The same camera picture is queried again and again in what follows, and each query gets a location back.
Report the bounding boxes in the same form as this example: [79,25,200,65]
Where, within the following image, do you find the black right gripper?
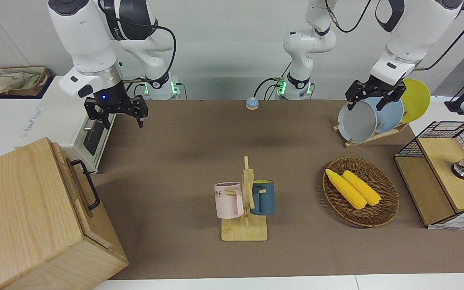
[85,79,149,130]

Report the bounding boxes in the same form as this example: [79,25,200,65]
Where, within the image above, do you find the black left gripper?
[345,75,406,112]

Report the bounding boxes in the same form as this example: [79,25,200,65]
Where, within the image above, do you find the black metal drawer handle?
[66,159,101,211]

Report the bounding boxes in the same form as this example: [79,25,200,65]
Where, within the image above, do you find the light wooden drawer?
[50,141,112,249]

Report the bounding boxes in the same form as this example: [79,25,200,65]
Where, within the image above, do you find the light blue plate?
[365,96,404,133]

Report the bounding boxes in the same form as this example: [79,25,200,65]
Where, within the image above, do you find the grey plate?
[338,99,378,143]

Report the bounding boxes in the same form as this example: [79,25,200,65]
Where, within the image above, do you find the yellow plate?
[399,79,431,124]

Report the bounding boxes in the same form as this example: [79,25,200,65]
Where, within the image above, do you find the wooden plate rack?
[333,122,410,148]

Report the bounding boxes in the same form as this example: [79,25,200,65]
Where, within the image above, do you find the white toaster oven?
[14,75,116,174]

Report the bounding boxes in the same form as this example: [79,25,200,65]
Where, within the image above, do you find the brown table mat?
[91,100,464,280]

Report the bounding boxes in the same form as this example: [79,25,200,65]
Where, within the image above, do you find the brown storage basket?
[0,66,51,97]

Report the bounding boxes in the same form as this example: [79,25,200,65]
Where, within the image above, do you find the yellow corn cob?
[325,168,367,210]
[342,170,381,207]

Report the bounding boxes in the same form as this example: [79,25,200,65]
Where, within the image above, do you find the beige cloth bag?
[0,68,36,95]

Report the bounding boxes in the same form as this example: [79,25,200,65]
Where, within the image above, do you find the brown wicker basket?
[322,157,400,228]

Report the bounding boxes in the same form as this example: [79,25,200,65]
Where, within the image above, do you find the pink mug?
[214,182,244,219]

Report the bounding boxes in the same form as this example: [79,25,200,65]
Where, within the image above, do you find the light wooden cabinet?
[0,137,130,290]

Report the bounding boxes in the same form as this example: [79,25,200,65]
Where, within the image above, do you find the dark blue mug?
[251,180,276,216]

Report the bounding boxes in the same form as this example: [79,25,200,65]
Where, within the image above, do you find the wooden mug rack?
[221,156,268,242]

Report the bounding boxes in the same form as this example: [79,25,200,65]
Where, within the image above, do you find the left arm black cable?
[325,0,464,71]

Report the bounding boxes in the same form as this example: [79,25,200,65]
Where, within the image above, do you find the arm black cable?
[98,0,176,77]
[325,0,464,71]

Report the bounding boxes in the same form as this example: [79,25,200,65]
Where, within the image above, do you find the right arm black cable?
[98,0,176,77]

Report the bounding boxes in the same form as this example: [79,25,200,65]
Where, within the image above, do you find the black wire wooden shelf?
[394,121,464,230]

